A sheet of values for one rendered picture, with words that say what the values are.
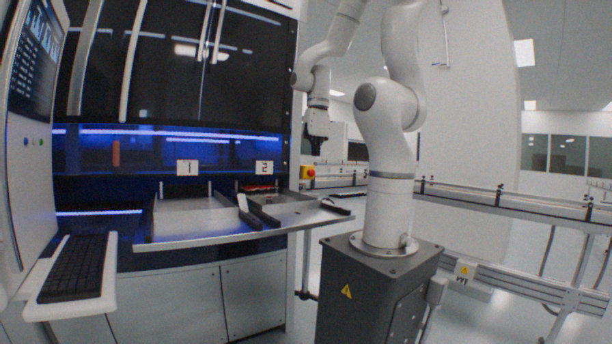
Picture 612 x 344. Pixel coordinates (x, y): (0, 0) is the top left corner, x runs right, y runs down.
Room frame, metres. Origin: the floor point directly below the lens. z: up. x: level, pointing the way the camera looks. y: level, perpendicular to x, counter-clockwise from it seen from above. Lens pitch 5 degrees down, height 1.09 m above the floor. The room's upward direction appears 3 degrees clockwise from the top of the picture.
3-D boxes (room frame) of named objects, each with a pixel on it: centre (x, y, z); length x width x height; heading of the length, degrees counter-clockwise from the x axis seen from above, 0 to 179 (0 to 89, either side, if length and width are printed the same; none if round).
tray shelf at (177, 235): (0.78, 0.23, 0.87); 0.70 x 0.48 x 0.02; 126
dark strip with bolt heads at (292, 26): (1.07, 0.10, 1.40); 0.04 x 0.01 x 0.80; 126
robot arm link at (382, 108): (0.53, -0.19, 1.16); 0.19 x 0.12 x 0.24; 125
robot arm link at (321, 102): (0.82, -0.03, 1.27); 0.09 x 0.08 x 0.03; 126
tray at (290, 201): (0.93, 0.14, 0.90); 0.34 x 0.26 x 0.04; 36
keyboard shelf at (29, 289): (0.34, 0.60, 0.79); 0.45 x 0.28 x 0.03; 43
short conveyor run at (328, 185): (1.46, -0.15, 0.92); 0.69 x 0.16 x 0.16; 126
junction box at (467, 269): (0.97, -0.93, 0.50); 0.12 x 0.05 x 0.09; 36
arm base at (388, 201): (0.55, -0.22, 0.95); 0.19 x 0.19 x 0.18
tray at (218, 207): (0.74, 0.41, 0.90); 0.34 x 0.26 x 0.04; 36
